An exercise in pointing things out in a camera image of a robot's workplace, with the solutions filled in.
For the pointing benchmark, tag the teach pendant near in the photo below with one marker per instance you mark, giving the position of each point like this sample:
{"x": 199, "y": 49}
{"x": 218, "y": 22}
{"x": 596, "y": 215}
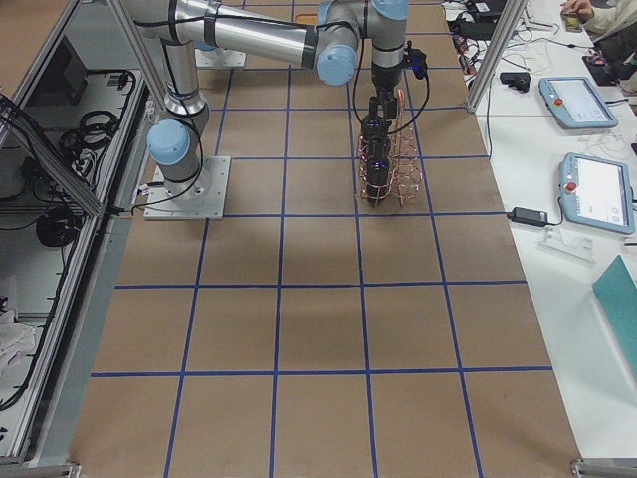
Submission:
{"x": 596, "y": 192}

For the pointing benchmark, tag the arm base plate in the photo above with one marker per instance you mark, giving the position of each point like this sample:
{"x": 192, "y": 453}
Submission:
{"x": 205, "y": 199}

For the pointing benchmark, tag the wooden tray edge far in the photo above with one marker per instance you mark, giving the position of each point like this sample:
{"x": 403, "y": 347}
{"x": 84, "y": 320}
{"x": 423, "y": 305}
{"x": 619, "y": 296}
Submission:
{"x": 307, "y": 19}

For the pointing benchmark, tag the black power adapter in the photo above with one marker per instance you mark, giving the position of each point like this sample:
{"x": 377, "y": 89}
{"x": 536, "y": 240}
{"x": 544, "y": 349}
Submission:
{"x": 529, "y": 217}

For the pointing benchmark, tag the teal folder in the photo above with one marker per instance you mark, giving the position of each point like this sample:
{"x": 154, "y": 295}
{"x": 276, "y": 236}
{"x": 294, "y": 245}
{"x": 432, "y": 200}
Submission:
{"x": 615, "y": 290}

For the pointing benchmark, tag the teach pendant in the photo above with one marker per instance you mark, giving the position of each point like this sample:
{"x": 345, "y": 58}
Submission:
{"x": 596, "y": 192}
{"x": 576, "y": 103}

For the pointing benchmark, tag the copper wire bottle basket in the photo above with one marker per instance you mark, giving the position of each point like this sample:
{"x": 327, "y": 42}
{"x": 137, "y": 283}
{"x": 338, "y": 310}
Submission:
{"x": 404, "y": 172}

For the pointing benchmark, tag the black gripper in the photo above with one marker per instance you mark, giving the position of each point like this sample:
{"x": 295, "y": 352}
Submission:
{"x": 383, "y": 80}

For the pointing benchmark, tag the dark wine bottle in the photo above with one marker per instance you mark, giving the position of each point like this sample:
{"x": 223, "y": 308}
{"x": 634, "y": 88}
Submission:
{"x": 374, "y": 139}
{"x": 377, "y": 180}

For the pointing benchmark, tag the person hand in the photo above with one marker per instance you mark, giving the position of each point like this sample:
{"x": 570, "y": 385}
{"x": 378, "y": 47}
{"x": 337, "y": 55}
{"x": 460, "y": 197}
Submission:
{"x": 581, "y": 9}

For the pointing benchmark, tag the teach pendant far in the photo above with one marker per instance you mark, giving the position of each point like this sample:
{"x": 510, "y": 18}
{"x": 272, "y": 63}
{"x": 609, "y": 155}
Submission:
{"x": 576, "y": 103}

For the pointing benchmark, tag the aluminium frame post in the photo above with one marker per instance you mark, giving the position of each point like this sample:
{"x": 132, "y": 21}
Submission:
{"x": 504, "y": 30}

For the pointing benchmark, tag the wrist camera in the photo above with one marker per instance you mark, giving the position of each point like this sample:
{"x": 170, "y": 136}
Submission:
{"x": 415, "y": 60}

